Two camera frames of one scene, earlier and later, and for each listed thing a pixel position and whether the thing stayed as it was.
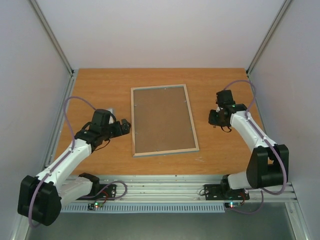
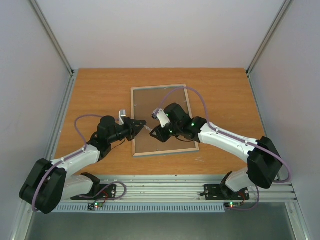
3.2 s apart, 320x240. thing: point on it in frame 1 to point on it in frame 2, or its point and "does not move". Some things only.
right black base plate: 215,192 does not move
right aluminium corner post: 274,24 does not move
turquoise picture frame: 162,122 does not move
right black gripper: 214,118 to 164,132
